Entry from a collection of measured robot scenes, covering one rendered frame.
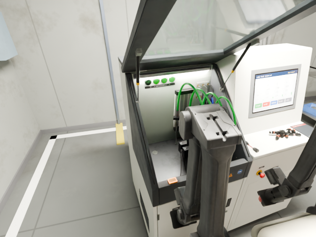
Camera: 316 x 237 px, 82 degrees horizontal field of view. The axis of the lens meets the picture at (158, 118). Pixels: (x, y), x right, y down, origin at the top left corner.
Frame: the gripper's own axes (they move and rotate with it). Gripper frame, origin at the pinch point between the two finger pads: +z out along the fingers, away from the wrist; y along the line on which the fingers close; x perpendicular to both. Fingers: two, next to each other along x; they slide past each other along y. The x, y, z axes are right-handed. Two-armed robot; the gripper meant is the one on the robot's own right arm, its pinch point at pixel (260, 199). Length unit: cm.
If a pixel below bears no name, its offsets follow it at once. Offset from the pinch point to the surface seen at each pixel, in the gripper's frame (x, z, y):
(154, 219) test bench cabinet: -4, 40, 50
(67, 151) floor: -127, 172, 150
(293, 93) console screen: -67, 5, -71
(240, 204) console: -3, 60, -22
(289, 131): -41, 17, -59
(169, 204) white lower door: -10, 30, 41
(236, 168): -21.5, 17.9, -5.9
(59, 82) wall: -216, 119, 151
